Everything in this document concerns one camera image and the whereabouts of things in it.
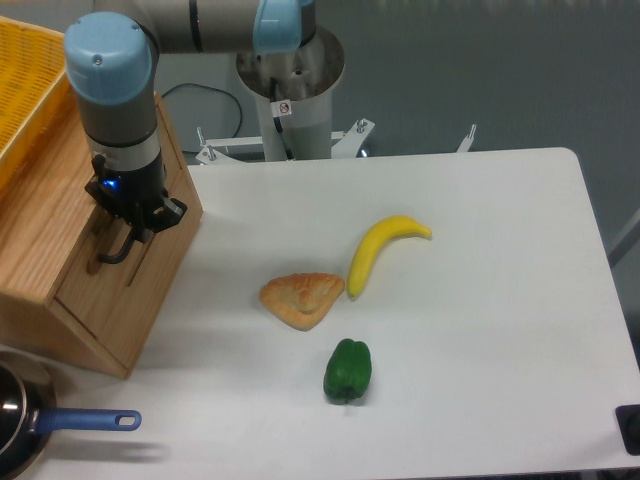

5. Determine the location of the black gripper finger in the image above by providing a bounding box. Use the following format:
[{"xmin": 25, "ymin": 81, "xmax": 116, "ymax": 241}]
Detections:
[
  {"xmin": 85, "ymin": 179, "xmax": 137, "ymax": 241},
  {"xmin": 133, "ymin": 197, "xmax": 188, "ymax": 243}
]

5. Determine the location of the green bell pepper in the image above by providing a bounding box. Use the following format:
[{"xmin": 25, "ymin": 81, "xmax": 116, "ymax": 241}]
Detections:
[{"xmin": 323, "ymin": 338, "xmax": 372, "ymax": 403}]

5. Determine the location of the wooden drawer cabinet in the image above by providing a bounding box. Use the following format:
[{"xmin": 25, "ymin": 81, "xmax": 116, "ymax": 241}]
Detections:
[{"xmin": 1, "ymin": 88, "xmax": 203, "ymax": 378}]

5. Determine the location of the white table bracket left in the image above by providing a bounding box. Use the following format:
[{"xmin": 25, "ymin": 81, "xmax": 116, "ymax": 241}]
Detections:
[{"xmin": 195, "ymin": 127, "xmax": 265, "ymax": 165}]

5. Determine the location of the black floor cable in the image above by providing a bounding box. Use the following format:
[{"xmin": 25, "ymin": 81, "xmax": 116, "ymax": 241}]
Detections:
[{"xmin": 160, "ymin": 82, "xmax": 244, "ymax": 138}]

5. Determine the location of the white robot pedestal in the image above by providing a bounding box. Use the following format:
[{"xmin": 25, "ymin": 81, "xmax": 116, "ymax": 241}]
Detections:
[{"xmin": 236, "ymin": 26, "xmax": 375, "ymax": 161}]

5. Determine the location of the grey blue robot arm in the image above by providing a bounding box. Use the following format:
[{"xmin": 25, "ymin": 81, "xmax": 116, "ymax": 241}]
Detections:
[{"xmin": 64, "ymin": 1, "xmax": 316, "ymax": 263}]

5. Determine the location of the yellow plastic basket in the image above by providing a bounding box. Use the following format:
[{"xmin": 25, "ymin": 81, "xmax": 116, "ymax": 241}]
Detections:
[{"xmin": 1, "ymin": 17, "xmax": 70, "ymax": 191}]

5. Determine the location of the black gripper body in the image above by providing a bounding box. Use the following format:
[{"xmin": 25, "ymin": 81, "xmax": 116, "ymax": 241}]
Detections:
[{"xmin": 95, "ymin": 157, "xmax": 165, "ymax": 205}]

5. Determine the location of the wooden top drawer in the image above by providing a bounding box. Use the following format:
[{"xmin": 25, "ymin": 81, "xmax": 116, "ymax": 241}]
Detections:
[{"xmin": 55, "ymin": 167, "xmax": 175, "ymax": 337}]

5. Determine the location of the toasted bread pastry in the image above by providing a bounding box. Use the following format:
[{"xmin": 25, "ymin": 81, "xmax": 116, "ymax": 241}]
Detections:
[{"xmin": 259, "ymin": 272, "xmax": 345, "ymax": 332}]

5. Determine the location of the black corner clamp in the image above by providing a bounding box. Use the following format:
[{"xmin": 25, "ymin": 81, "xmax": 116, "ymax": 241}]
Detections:
[{"xmin": 615, "ymin": 404, "xmax": 640, "ymax": 456}]

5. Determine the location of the black pan blue handle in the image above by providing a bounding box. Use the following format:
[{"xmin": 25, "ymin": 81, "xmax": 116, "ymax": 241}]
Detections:
[{"xmin": 1, "ymin": 352, "xmax": 142, "ymax": 479}]

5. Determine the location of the yellow banana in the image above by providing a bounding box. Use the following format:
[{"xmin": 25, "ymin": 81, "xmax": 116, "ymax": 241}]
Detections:
[{"xmin": 346, "ymin": 215, "xmax": 432, "ymax": 299}]

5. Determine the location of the white table bracket right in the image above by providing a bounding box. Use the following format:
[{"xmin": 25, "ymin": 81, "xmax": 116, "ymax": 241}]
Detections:
[{"xmin": 456, "ymin": 124, "xmax": 477, "ymax": 153}]

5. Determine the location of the white table bracket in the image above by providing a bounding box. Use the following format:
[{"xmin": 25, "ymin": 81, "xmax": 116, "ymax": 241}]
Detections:
[
  {"xmin": 456, "ymin": 124, "xmax": 477, "ymax": 153},
  {"xmin": 195, "ymin": 127, "xmax": 265, "ymax": 165}
]

